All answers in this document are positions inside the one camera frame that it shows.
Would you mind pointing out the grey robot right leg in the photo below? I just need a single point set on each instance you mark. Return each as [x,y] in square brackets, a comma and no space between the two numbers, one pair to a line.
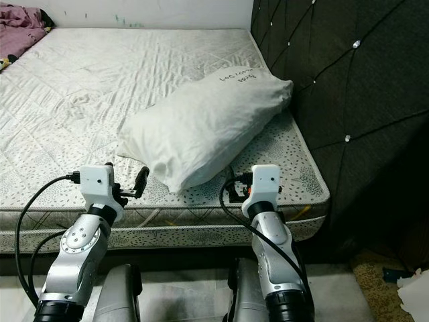
[244,295]

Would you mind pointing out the white pillow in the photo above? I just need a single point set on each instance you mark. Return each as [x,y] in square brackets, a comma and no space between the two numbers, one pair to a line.
[208,127]

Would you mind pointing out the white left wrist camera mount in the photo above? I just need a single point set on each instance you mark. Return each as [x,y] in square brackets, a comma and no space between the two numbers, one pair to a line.
[95,183]

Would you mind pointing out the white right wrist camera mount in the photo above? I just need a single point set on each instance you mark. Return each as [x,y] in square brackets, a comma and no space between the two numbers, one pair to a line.
[265,181]

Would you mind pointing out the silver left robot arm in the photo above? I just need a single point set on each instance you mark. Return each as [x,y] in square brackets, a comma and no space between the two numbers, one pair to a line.
[77,255]

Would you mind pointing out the dark tufted headboard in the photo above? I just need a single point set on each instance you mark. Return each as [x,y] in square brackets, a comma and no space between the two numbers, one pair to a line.
[348,87]

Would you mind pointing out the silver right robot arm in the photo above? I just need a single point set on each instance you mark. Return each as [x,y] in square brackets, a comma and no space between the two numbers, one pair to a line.
[278,255]

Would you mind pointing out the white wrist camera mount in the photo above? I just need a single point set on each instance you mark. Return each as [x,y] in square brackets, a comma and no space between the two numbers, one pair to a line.
[95,183]
[265,181]

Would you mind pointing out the purple cartoon print blanket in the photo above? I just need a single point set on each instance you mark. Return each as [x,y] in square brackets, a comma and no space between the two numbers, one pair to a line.
[17,30]

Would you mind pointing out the white quilted mattress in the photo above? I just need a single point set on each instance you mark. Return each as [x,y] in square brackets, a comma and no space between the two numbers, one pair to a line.
[80,100]

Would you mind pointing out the white torn paper sheet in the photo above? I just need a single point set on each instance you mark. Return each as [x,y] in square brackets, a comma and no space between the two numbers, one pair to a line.
[415,298]

